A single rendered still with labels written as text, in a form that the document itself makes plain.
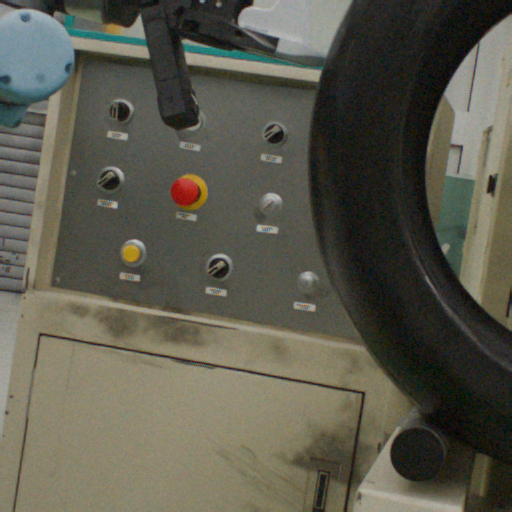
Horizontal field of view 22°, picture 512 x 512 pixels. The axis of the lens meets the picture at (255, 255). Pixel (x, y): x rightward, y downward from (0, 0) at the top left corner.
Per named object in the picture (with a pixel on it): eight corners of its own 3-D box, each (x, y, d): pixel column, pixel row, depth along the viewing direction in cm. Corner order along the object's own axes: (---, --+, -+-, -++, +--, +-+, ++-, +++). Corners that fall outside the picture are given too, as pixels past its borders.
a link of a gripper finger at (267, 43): (276, 35, 116) (183, 10, 117) (271, 52, 116) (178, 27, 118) (286, 42, 120) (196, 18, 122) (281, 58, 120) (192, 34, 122)
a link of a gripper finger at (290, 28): (344, 2, 116) (246, -23, 118) (326, 67, 116) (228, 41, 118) (349, 8, 119) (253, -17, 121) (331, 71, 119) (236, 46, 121)
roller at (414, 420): (417, 417, 143) (424, 376, 143) (459, 424, 142) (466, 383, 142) (384, 476, 109) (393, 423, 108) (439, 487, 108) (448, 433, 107)
